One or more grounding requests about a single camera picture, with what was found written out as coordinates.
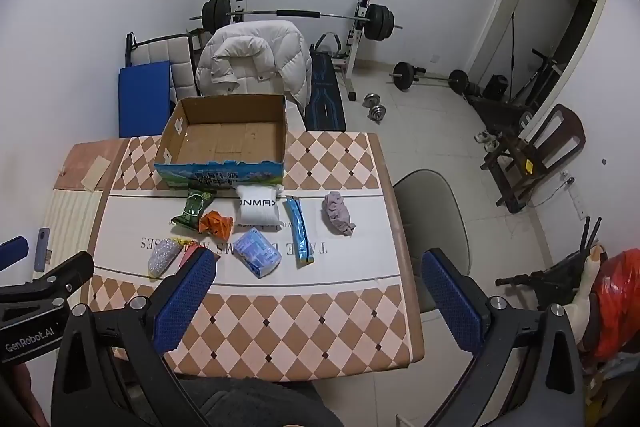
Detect pair of white shoes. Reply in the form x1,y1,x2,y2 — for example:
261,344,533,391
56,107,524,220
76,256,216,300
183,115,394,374
474,130,502,152

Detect grey purple cloth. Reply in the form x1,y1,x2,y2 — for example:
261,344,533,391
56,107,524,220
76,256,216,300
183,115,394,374
321,191,358,237

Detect short barbell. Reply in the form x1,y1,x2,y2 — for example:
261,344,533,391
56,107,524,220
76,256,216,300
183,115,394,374
390,62,471,96

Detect cream quilted cushion panel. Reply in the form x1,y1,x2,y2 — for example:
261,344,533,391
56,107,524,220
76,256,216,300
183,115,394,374
132,35,199,104

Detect tan paper piece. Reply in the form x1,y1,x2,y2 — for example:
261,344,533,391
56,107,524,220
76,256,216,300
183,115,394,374
81,156,112,192

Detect cardboard box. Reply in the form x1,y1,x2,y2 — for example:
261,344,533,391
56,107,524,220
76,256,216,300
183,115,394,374
153,94,288,194

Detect long blue stick packet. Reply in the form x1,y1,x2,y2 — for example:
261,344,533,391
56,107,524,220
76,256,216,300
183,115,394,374
285,196,317,265

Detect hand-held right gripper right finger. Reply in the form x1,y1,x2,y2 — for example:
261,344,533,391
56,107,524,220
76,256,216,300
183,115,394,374
421,248,586,427

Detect white pillow packet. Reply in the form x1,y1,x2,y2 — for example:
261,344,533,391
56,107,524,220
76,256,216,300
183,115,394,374
234,185,285,226

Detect orange snack packet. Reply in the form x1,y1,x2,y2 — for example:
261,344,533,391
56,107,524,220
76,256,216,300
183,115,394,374
198,211,234,239

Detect cream striped cloth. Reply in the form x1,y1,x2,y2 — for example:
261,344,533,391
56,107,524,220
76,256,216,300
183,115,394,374
42,189,104,280

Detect dark printed bench pad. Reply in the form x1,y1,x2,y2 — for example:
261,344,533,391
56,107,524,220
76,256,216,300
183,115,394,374
304,46,347,132

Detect silver glitter bag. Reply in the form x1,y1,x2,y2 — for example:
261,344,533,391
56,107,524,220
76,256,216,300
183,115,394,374
146,236,193,280

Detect red plastic bag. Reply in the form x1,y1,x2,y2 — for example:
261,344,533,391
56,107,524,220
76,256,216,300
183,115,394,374
582,249,640,360

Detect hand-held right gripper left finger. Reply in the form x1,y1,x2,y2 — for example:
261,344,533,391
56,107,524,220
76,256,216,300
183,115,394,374
51,249,217,427

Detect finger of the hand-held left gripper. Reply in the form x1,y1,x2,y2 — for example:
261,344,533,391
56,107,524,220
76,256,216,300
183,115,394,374
0,235,29,264
22,251,96,304

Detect long barbell with black plates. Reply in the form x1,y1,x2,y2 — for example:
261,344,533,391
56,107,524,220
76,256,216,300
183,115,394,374
190,0,404,42

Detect blue folded exercise mat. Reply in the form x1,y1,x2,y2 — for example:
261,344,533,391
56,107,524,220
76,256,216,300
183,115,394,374
118,61,174,138

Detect red packet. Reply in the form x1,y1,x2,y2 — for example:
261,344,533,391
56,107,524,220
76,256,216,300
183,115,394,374
176,243,221,268

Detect green snack packet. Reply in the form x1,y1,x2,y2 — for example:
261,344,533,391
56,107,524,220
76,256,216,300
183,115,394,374
171,189,217,230

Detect white puffer jacket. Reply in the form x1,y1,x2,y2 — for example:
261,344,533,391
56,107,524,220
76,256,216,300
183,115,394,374
195,21,313,118

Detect brown mat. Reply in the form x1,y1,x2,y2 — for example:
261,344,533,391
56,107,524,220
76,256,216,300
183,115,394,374
54,139,132,194

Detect checkered printed tablecloth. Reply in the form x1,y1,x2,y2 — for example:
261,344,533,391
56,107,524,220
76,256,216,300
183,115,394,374
87,132,426,380

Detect small grey device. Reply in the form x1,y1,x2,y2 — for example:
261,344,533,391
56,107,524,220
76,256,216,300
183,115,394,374
33,227,51,273

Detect grey plastic chair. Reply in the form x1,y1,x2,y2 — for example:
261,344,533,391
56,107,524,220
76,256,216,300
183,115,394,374
392,169,472,314

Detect person's dark trousers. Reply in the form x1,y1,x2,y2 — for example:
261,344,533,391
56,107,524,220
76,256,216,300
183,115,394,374
192,379,347,427

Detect black exercise machine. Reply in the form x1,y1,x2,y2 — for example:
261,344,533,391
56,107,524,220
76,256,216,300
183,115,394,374
510,49,567,108

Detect white door frame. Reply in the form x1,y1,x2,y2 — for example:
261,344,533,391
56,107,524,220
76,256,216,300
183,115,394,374
464,0,614,108

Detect dark wooden chair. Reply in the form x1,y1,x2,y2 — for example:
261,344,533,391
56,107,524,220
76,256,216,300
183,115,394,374
480,103,587,214

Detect black bar frame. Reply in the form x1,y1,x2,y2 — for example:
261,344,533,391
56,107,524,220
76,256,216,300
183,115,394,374
125,32,197,68

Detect black router antennas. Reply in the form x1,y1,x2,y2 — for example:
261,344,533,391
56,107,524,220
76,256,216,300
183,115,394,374
580,216,604,254

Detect blue plastic bag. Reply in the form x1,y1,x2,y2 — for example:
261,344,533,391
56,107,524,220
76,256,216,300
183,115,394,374
234,228,282,279

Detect black speaker box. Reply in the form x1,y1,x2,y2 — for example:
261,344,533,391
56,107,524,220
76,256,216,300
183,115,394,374
482,74,509,100

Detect white weight rack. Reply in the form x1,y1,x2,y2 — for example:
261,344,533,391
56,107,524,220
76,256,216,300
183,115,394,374
231,0,377,102

